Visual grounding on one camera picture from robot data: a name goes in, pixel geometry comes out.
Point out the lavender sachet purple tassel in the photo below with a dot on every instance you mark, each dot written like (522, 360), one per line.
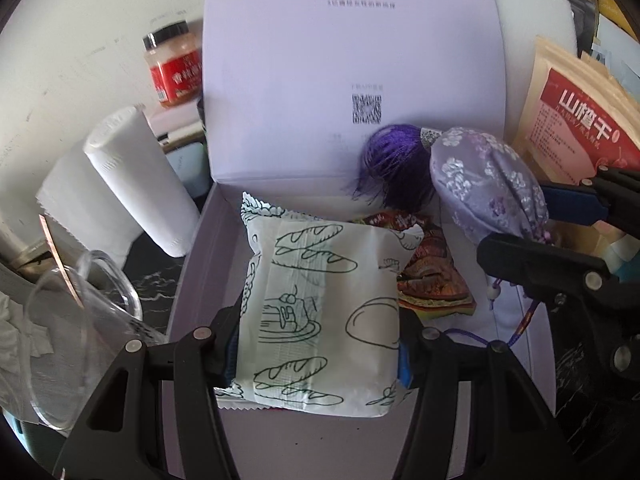
(485, 185)

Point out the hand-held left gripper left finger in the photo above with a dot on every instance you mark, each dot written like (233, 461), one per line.
(222, 360)

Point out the kraft pouch red label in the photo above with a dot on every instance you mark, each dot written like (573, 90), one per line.
(565, 120)

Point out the clear glass pitcher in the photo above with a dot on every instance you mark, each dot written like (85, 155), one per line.
(90, 340)

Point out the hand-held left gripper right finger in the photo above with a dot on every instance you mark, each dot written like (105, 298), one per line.
(406, 367)

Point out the light blue container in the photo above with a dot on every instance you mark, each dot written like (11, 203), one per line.
(187, 170)

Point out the red label jar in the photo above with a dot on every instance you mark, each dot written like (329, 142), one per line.
(175, 70)

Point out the white paper towel roll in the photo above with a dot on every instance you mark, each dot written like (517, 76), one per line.
(135, 175)

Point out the white foam board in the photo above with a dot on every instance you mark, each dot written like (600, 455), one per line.
(530, 25)

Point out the lavender gift box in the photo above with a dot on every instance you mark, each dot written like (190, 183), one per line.
(300, 60)

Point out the white bread packet green drawings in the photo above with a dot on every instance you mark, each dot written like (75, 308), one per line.
(310, 310)

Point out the black foil pouch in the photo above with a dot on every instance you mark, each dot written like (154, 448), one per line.
(584, 20)

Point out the thin copper stick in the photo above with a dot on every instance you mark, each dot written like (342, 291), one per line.
(62, 262)

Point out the brown snack packet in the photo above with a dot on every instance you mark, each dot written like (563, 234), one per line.
(435, 270)

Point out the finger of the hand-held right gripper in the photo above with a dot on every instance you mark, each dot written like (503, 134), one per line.
(525, 260)
(570, 204)

